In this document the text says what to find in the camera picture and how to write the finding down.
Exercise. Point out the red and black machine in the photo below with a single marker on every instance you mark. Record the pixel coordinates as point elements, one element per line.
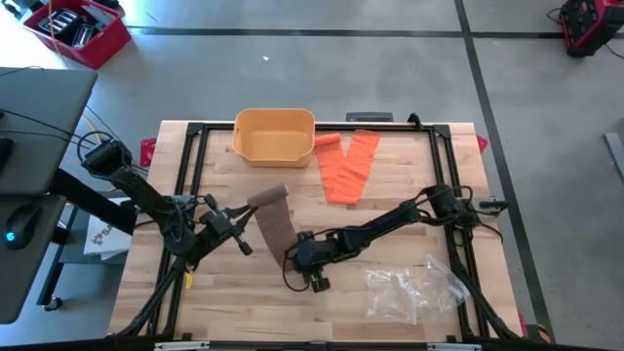
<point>590,24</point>

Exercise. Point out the white box with logo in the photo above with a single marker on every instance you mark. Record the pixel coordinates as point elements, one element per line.
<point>105,241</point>

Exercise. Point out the black aluminium frame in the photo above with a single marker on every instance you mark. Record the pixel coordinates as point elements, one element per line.
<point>404,128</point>

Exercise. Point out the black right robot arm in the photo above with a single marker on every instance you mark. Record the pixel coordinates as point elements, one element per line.
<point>380,229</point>

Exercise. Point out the black computer mouse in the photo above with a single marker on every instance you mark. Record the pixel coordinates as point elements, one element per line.
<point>22,226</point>

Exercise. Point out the yellow plastic bin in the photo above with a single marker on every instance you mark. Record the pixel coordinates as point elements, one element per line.
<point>273,141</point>

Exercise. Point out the red plastic crate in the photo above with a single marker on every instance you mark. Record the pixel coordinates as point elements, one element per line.
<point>105,46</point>

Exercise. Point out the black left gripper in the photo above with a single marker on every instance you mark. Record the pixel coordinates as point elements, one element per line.
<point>222,225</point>

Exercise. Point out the white metal bracket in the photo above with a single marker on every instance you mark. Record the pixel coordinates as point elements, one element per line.
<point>453,347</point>
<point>180,346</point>

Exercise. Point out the desk leg with caster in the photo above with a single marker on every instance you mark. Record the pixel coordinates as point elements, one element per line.
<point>51,278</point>

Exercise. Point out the black and silver appliance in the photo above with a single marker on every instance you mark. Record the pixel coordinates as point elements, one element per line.
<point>84,35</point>
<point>61,22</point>

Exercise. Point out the orange red floor object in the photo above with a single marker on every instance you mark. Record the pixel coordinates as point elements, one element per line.
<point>541,336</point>

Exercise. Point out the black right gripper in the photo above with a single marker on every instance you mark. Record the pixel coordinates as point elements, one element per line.
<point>314,253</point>

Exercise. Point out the black keyboard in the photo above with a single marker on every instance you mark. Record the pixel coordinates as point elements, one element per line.
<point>6,153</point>

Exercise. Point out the brown elastic bandage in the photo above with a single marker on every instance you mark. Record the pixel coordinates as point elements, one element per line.
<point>275,229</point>

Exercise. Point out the orange elastic bandage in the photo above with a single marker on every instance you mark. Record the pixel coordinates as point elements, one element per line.
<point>346,180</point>

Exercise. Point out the grey desk top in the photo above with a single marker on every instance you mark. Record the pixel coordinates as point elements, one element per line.
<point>44,107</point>

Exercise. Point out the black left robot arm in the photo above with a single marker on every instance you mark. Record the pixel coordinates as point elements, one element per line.
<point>141,190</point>

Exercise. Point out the black diagonal support beam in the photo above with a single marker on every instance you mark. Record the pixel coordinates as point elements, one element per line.
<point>83,197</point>

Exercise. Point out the dark grey desk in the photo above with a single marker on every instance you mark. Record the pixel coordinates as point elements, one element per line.
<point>19,283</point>

